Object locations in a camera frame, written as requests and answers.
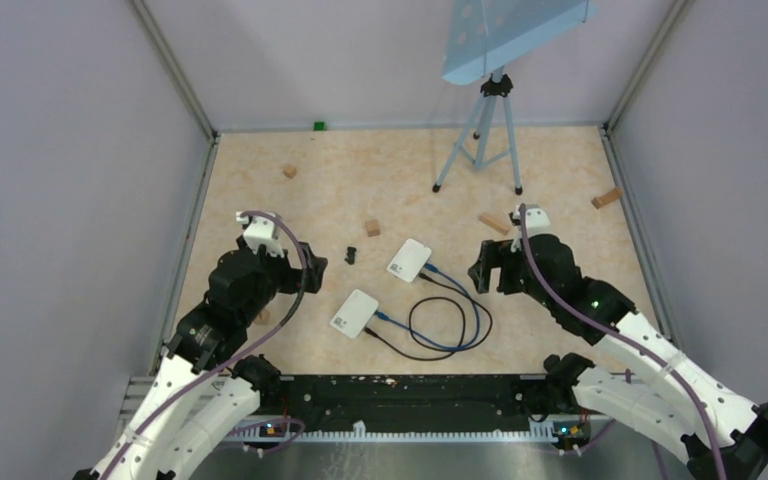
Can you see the curved wooden block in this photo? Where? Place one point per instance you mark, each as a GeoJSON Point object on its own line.
{"type": "Point", "coordinates": [611, 196]}

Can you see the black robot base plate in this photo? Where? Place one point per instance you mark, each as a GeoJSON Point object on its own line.
{"type": "Point", "coordinates": [423, 404]}

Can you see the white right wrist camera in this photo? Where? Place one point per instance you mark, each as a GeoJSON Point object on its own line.
{"type": "Point", "coordinates": [536, 222]}

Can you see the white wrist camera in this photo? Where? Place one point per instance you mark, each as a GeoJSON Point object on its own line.
{"type": "Point", "coordinates": [536, 222]}
{"type": "Point", "coordinates": [260, 233]}

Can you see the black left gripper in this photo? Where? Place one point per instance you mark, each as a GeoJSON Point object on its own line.
{"type": "Point", "coordinates": [294, 275]}

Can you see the small wooden cube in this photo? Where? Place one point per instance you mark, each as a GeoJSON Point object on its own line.
{"type": "Point", "coordinates": [372, 228]}

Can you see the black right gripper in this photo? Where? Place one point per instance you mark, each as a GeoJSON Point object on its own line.
{"type": "Point", "coordinates": [495, 253]}

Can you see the white TP-Link switch box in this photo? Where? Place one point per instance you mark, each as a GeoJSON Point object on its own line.
{"type": "Point", "coordinates": [354, 314]}

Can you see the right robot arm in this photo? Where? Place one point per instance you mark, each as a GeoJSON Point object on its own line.
{"type": "Point", "coordinates": [715, 432]}

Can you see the small black rubber part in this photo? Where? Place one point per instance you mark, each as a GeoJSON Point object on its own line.
{"type": "Point", "coordinates": [350, 257]}

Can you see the wooden block near left arm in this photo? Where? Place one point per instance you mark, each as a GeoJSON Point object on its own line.
{"type": "Point", "coordinates": [263, 318]}

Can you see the flat wooden plank block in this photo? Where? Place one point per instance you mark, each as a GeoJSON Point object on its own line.
{"type": "Point", "coordinates": [496, 223]}

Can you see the long white network switch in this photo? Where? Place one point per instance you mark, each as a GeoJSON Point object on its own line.
{"type": "Point", "coordinates": [409, 260]}

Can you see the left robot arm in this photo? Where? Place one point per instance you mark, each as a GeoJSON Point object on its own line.
{"type": "Point", "coordinates": [160, 441]}

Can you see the light blue tripod stand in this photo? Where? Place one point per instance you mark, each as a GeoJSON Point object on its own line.
{"type": "Point", "coordinates": [484, 37]}

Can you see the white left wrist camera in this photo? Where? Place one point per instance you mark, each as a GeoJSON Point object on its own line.
{"type": "Point", "coordinates": [260, 233]}

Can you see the wooden cube near switch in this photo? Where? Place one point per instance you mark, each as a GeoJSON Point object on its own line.
{"type": "Point", "coordinates": [289, 171]}

